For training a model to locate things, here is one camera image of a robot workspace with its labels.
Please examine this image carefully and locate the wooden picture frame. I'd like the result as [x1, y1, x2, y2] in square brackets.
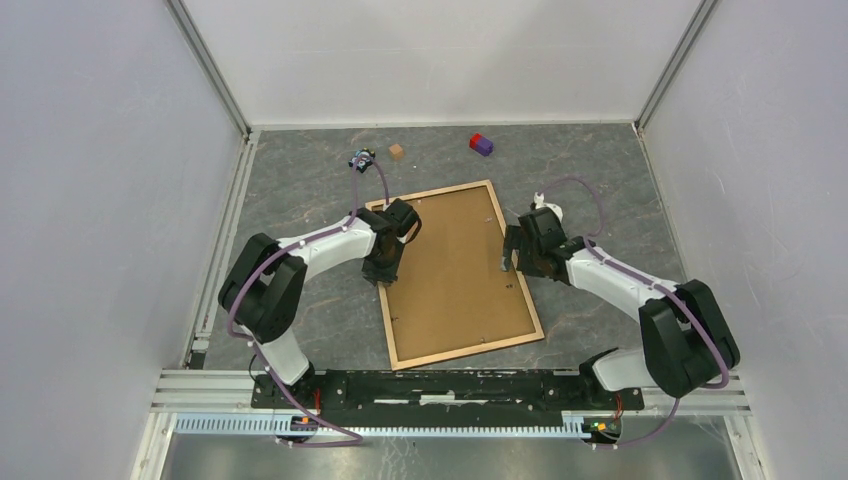
[364, 179, 546, 372]

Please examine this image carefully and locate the brown cardboard backing board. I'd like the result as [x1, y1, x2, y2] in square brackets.
[372, 186, 538, 364]

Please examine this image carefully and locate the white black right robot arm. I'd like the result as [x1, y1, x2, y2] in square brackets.
[501, 207, 741, 408]

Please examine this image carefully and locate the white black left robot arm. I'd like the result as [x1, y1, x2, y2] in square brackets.
[218, 199, 422, 408]

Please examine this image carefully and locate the blue owl toy block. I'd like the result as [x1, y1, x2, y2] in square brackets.
[348, 148, 376, 173]

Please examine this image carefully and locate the red purple block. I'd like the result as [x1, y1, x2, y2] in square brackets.
[469, 133, 494, 156]

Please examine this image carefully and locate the small wooden cube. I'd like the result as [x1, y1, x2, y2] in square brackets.
[388, 144, 406, 161]

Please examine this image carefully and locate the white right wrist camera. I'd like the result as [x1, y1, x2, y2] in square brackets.
[531, 192, 563, 223]

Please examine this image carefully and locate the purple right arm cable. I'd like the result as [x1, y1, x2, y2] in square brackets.
[539, 176, 731, 452]

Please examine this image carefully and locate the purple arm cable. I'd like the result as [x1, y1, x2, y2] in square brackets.
[227, 156, 392, 450]
[539, 176, 731, 452]

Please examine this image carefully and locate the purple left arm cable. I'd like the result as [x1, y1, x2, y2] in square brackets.
[227, 156, 392, 450]

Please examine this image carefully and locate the white cable chain strip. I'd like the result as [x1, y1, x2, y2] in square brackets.
[173, 413, 591, 440]

